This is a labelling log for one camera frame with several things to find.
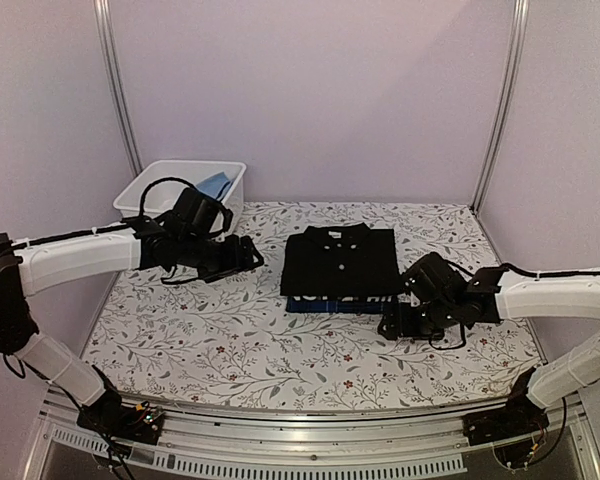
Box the aluminium front rail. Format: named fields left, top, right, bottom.
left=23, top=388, right=600, bottom=479

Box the aluminium frame post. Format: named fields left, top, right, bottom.
left=93, top=0, right=143, bottom=176
left=470, top=0, right=530, bottom=216

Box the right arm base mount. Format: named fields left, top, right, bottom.
left=462, top=398, right=549, bottom=446

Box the dark blue shirt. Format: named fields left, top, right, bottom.
left=285, top=296, right=400, bottom=315

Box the right aluminium frame post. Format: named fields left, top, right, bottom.
left=470, top=0, right=530, bottom=216

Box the light blue shirt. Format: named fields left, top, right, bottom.
left=196, top=172, right=232, bottom=200

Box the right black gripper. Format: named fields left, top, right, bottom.
left=378, top=298, right=458, bottom=341

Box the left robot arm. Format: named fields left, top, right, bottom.
left=0, top=179, right=264, bottom=434

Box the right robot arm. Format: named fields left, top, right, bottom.
left=378, top=253, right=600, bottom=436

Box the black long sleeve shirt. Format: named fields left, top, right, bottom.
left=280, top=223, right=404, bottom=298

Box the left aluminium frame post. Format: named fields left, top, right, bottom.
left=93, top=0, right=143, bottom=176

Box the white plastic bin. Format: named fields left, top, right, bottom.
left=113, top=159, right=247, bottom=220

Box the black white checkered shirt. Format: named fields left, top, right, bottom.
left=289, top=295, right=396, bottom=303

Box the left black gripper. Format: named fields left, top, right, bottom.
left=180, top=234, right=265, bottom=284

